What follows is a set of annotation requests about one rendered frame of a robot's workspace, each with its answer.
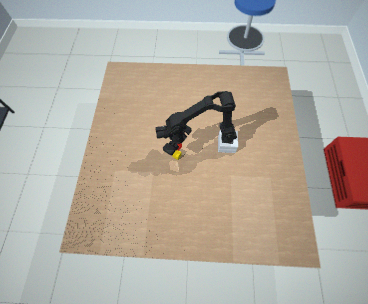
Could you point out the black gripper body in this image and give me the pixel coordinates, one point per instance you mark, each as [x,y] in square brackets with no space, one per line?
[171,148]

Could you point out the yellow cube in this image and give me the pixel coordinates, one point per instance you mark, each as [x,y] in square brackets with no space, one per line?
[177,154]

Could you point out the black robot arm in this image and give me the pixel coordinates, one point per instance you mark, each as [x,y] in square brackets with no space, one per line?
[177,121]

